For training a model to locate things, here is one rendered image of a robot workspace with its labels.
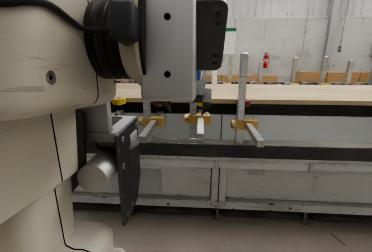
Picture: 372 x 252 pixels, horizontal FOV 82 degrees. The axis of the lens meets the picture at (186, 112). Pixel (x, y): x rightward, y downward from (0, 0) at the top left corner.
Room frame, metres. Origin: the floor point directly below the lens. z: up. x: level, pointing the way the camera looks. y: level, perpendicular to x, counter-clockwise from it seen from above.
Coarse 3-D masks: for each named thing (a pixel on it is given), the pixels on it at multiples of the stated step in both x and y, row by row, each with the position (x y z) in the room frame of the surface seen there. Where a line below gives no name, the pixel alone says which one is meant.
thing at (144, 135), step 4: (160, 112) 1.25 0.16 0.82; (152, 120) 1.09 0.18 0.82; (156, 120) 1.10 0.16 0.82; (148, 124) 1.03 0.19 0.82; (152, 124) 1.03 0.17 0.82; (156, 124) 1.09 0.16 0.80; (144, 128) 0.96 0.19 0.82; (148, 128) 0.96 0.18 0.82; (152, 128) 1.00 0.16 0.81; (144, 132) 0.91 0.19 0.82; (148, 132) 0.92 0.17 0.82; (140, 136) 0.86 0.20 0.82; (144, 136) 0.86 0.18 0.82; (148, 136) 0.91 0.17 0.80; (140, 140) 0.86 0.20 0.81; (144, 140) 0.86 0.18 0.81
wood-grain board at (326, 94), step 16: (128, 96) 1.37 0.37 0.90; (224, 96) 1.37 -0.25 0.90; (256, 96) 1.37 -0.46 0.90; (272, 96) 1.37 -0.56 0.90; (288, 96) 1.37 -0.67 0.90; (304, 96) 1.37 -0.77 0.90; (320, 96) 1.37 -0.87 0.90; (336, 96) 1.37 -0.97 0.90; (352, 96) 1.37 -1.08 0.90; (368, 96) 1.37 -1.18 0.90
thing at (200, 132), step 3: (198, 111) 1.21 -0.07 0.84; (198, 117) 1.08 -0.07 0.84; (201, 117) 1.08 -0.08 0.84; (198, 120) 1.03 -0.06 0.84; (201, 120) 1.03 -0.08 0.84; (198, 123) 0.98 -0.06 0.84; (201, 123) 0.98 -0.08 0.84; (198, 126) 0.94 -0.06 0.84; (201, 126) 0.94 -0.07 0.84; (198, 129) 0.90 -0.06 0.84; (201, 129) 0.90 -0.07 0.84; (198, 132) 0.85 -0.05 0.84; (201, 132) 0.85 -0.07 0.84; (198, 135) 0.84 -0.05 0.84; (201, 135) 0.84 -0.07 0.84; (198, 138) 0.84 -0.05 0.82; (201, 138) 0.84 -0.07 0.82
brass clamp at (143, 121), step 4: (140, 116) 1.13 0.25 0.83; (152, 116) 1.13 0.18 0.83; (156, 116) 1.13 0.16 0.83; (140, 120) 1.11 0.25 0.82; (144, 120) 1.10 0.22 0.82; (148, 120) 1.10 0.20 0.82; (160, 120) 1.10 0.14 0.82; (140, 124) 1.11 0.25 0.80; (144, 124) 1.10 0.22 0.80; (160, 124) 1.10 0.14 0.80
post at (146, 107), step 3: (144, 102) 1.11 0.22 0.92; (147, 102) 1.11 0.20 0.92; (150, 102) 1.13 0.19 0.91; (144, 105) 1.11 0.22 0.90; (147, 105) 1.11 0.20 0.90; (150, 105) 1.13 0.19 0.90; (144, 108) 1.11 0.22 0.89; (147, 108) 1.11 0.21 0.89; (150, 108) 1.13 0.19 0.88; (144, 111) 1.11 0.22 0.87; (147, 111) 1.11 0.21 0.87; (150, 111) 1.13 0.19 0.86; (144, 114) 1.11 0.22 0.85; (147, 114) 1.11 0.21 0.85; (150, 114) 1.12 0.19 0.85
